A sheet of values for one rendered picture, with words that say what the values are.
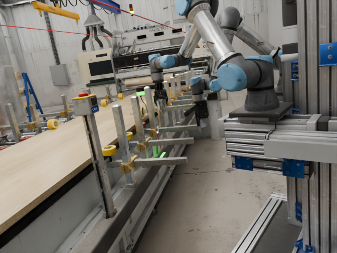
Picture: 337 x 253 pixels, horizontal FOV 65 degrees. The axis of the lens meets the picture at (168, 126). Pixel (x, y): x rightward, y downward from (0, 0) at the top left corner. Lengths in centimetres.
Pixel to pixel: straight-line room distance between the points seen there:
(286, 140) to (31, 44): 1190
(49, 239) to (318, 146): 109
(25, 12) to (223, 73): 1179
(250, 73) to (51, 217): 100
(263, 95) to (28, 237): 108
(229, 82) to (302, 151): 37
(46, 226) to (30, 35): 1152
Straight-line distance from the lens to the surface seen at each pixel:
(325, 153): 108
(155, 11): 1065
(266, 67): 121
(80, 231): 136
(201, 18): 124
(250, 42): 177
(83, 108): 106
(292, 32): 144
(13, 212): 105
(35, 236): 119
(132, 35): 455
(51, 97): 1227
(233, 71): 109
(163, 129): 184
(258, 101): 122
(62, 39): 1179
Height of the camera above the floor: 131
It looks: 14 degrees down
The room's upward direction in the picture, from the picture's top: 9 degrees counter-clockwise
